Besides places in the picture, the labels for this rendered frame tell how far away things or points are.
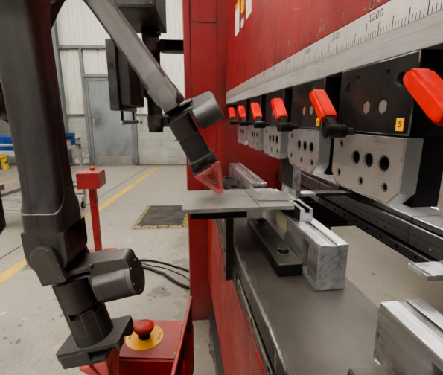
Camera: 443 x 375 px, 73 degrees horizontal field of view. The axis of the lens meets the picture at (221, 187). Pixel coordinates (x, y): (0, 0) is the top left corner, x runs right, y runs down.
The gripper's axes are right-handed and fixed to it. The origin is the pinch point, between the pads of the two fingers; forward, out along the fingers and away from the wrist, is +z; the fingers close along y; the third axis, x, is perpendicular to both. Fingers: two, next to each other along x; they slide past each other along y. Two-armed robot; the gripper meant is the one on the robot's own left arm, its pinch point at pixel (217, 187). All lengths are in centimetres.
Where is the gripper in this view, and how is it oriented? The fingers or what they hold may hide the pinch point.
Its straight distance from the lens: 75.2
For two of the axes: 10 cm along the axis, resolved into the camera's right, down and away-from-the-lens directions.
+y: -1.2, -2.3, 9.6
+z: 4.8, 8.4, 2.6
